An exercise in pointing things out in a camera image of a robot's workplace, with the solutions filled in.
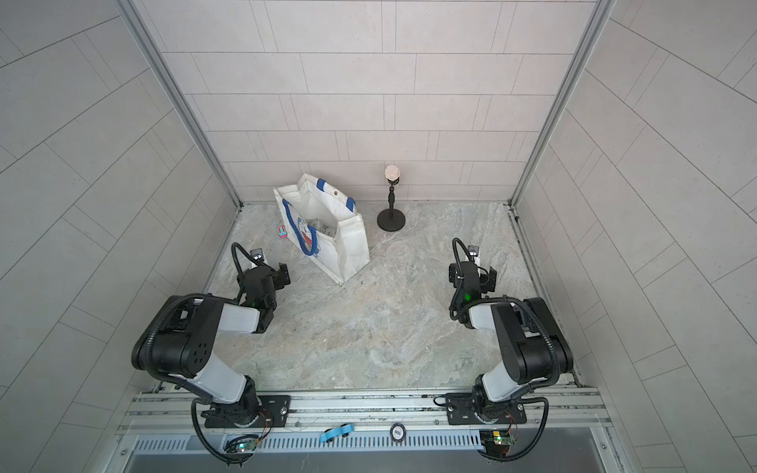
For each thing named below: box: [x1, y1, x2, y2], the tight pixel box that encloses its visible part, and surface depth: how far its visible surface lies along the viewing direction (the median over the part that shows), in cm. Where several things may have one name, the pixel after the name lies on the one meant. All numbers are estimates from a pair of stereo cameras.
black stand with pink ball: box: [376, 164, 407, 233], surface depth 112 cm
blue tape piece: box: [320, 423, 354, 444], surface depth 68 cm
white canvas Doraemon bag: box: [273, 173, 371, 286], surface depth 95 cm
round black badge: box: [389, 421, 408, 443], surface depth 70 cm
